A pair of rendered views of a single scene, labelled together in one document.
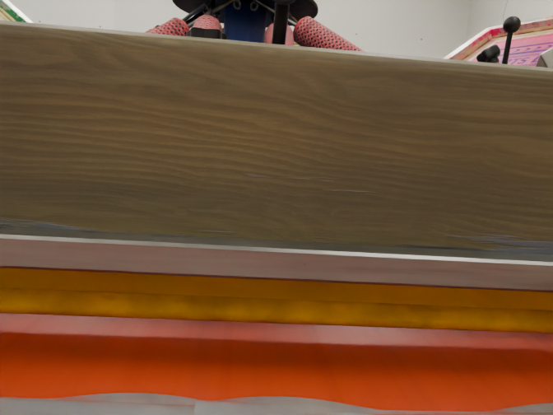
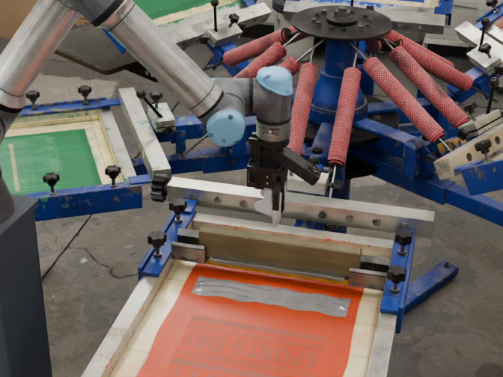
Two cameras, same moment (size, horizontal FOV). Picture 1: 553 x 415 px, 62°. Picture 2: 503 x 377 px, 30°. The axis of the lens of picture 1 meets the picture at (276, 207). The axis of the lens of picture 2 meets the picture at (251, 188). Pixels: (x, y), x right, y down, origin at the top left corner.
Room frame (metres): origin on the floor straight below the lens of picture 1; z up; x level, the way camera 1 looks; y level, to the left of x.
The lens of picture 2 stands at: (-1.61, -0.48, 2.22)
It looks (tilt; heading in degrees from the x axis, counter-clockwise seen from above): 29 degrees down; 18
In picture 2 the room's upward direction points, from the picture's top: 1 degrees clockwise
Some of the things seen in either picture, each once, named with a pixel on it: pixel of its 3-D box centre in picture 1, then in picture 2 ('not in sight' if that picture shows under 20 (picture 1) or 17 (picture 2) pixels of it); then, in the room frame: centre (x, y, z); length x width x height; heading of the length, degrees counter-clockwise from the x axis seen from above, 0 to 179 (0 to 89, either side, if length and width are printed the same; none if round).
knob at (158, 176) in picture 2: not in sight; (165, 188); (0.37, 0.40, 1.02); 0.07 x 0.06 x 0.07; 5
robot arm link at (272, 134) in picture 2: not in sight; (273, 129); (0.16, 0.04, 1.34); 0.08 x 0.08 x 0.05
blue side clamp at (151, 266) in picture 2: not in sight; (168, 247); (0.17, 0.30, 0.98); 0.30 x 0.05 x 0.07; 5
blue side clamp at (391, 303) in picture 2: not in sight; (397, 281); (0.21, -0.25, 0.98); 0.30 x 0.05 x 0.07; 5
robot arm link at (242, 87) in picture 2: not in sight; (227, 98); (0.11, 0.13, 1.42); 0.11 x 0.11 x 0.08; 19
